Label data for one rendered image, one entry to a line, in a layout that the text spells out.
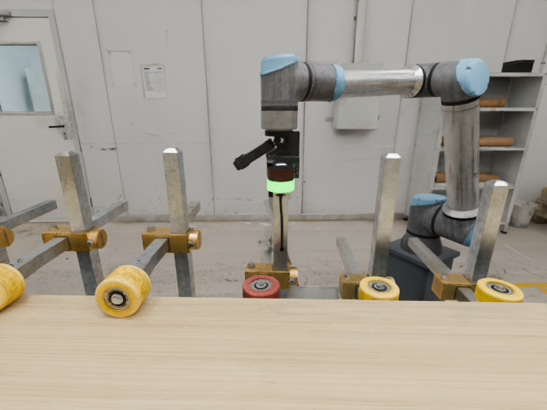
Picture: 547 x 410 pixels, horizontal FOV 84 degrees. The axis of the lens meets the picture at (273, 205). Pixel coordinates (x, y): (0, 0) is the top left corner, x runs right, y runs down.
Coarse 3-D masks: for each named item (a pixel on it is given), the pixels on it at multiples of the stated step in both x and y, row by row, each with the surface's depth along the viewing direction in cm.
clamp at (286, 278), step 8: (256, 264) 79; (264, 264) 79; (272, 264) 79; (288, 264) 79; (248, 272) 76; (256, 272) 76; (264, 272) 76; (272, 272) 76; (280, 272) 76; (288, 272) 76; (296, 272) 77; (280, 280) 76; (288, 280) 76; (296, 280) 76; (280, 288) 77; (288, 288) 77
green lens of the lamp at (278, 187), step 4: (268, 180) 65; (268, 184) 65; (272, 184) 64; (276, 184) 63; (280, 184) 63; (284, 184) 63; (288, 184) 64; (292, 184) 65; (268, 188) 65; (272, 188) 64; (276, 188) 64; (280, 188) 64; (284, 188) 64; (288, 188) 64; (292, 188) 65; (276, 192) 64; (280, 192) 64; (284, 192) 64
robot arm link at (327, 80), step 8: (312, 64) 71; (320, 64) 73; (328, 64) 74; (336, 64) 76; (312, 72) 70; (320, 72) 71; (328, 72) 72; (336, 72) 73; (312, 80) 70; (320, 80) 71; (328, 80) 72; (336, 80) 73; (344, 80) 75; (312, 88) 71; (320, 88) 72; (328, 88) 73; (336, 88) 74; (304, 96) 72; (312, 96) 73; (320, 96) 74; (328, 96) 75; (336, 96) 76
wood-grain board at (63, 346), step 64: (0, 320) 54; (64, 320) 54; (128, 320) 54; (192, 320) 54; (256, 320) 54; (320, 320) 54; (384, 320) 54; (448, 320) 54; (512, 320) 54; (0, 384) 42; (64, 384) 42; (128, 384) 42; (192, 384) 42; (256, 384) 42; (320, 384) 42; (384, 384) 42; (448, 384) 42; (512, 384) 42
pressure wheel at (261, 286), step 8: (248, 280) 66; (256, 280) 66; (264, 280) 66; (272, 280) 66; (248, 288) 63; (256, 288) 63; (264, 288) 63; (272, 288) 63; (248, 296) 61; (256, 296) 61; (264, 296) 61; (272, 296) 61
